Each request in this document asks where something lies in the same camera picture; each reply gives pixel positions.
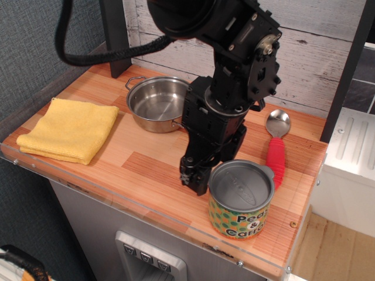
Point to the grey toy fridge cabinet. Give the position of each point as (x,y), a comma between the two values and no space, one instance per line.
(95,225)

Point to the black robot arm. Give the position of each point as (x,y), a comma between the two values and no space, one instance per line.
(245,42)

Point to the peas and carrots can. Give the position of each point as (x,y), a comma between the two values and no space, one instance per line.
(240,197)

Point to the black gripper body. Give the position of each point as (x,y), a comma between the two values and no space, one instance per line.
(215,134)

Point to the red handled metal spoon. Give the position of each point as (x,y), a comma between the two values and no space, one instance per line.
(277,125)

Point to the dark grey left post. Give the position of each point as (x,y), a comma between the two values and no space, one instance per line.
(114,24)

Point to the dark grey right post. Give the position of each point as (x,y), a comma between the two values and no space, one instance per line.
(357,46)

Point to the white toy sink unit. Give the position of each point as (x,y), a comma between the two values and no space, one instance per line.
(344,190)

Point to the black orange object corner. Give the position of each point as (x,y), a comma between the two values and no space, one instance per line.
(19,265)

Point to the silver ice dispenser panel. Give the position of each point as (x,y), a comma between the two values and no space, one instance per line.
(143,261)

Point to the dark grey post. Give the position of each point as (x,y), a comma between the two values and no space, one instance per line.
(357,46)
(114,24)

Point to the folded yellow cloth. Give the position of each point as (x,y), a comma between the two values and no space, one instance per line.
(71,131)

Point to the small steel pot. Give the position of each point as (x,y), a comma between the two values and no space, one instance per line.
(157,103)

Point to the clear acrylic edge guard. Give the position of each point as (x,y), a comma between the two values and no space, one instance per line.
(240,255)

